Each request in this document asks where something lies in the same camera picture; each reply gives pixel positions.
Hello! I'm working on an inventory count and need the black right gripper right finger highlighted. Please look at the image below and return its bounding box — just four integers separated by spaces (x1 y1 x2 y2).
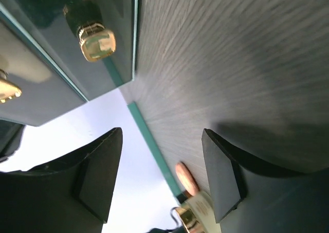
202 129 328 232

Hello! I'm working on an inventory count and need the clear acrylic drawer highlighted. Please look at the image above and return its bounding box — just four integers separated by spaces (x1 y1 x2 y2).
1 0 138 100
1 10 86 126

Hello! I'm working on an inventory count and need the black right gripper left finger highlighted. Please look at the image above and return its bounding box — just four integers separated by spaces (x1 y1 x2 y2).
1 128 123 232

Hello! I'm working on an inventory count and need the gold round compact jar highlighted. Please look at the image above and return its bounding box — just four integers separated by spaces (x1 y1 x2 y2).
175 191 222 233

